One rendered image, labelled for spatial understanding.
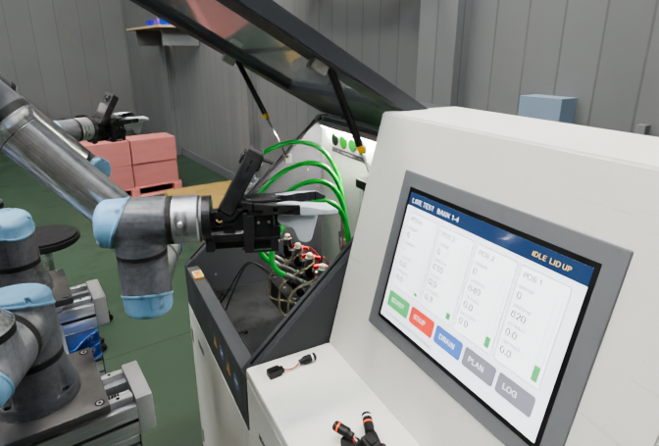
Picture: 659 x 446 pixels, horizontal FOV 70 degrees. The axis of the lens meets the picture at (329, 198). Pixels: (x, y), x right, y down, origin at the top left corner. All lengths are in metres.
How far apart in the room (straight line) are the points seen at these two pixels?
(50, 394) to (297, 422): 0.47
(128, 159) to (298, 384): 4.92
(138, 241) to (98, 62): 10.16
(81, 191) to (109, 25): 10.09
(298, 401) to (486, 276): 0.49
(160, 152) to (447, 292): 5.25
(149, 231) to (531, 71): 2.39
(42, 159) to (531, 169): 0.77
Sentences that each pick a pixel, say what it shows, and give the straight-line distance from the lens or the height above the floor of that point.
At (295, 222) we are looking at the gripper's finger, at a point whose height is 1.44.
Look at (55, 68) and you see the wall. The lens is 10.76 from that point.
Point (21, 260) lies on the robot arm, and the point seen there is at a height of 1.15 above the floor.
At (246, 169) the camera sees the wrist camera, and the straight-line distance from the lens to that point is 0.72.
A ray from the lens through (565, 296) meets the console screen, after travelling 0.74.
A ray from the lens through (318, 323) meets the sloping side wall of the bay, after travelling 1.20.
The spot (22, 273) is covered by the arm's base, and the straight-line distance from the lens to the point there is 1.50.
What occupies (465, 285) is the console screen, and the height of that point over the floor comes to 1.30.
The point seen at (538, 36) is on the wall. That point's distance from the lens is 2.81.
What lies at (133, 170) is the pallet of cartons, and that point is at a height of 0.34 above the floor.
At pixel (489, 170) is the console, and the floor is 1.49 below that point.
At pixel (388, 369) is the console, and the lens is 1.04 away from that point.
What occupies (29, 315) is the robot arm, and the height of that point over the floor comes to 1.24.
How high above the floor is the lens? 1.69
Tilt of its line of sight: 18 degrees down
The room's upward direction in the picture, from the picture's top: straight up
